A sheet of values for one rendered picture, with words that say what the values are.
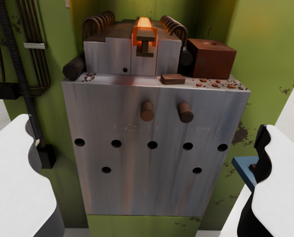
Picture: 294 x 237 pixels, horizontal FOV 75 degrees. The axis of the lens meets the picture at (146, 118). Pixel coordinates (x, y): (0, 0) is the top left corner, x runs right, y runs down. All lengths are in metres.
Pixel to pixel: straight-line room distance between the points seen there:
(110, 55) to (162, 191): 0.39
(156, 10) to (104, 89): 0.57
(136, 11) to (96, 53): 0.49
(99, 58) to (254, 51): 0.43
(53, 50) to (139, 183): 0.44
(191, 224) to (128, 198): 0.25
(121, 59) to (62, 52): 0.23
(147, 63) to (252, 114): 0.44
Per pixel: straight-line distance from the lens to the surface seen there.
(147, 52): 0.32
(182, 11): 0.91
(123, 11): 0.90
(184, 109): 0.38
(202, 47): 0.45
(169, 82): 0.39
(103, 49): 0.43
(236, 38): 0.61
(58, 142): 0.78
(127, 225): 0.74
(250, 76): 0.67
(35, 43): 0.61
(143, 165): 0.51
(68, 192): 0.98
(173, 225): 0.75
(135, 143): 0.46
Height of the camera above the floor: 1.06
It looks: 32 degrees down
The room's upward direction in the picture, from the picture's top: 4 degrees clockwise
